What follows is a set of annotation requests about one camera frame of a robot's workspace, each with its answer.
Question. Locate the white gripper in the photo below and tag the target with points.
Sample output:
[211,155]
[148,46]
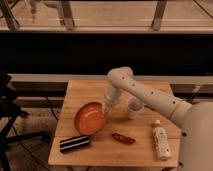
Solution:
[111,99]

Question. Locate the wooden table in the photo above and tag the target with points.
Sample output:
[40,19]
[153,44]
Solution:
[104,149]

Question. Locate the black white striped block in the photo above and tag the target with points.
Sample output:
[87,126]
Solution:
[74,143]

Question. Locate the black tripod stand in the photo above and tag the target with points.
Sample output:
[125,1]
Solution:
[11,111]

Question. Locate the orange ceramic bowl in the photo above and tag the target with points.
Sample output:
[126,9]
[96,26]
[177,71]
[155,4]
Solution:
[89,119]

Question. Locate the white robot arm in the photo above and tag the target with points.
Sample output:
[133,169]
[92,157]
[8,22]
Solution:
[194,120]

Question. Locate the white plastic bottle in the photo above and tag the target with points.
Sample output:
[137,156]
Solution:
[161,141]

